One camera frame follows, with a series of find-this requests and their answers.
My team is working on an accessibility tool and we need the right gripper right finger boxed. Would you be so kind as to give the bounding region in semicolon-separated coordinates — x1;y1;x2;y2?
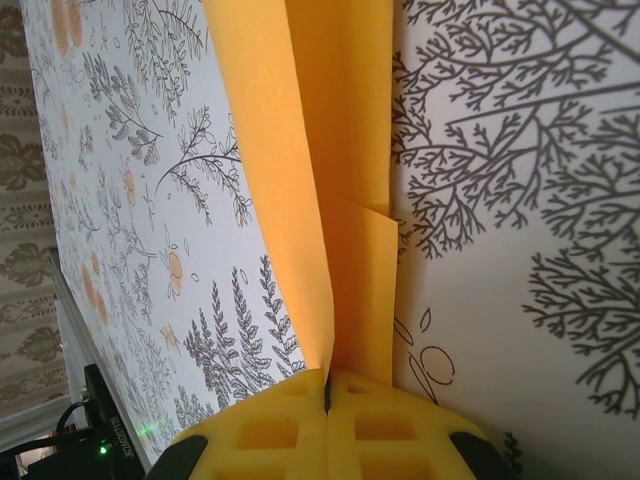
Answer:
325;367;519;480

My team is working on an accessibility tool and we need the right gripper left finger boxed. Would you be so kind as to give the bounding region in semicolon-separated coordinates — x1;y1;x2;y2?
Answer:
149;368;329;480

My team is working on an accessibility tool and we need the orange cloth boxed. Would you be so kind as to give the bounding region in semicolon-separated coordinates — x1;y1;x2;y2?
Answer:
202;0;400;389

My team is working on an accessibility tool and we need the floral patterned table cover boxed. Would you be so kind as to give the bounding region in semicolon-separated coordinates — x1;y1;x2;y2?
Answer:
19;0;640;480

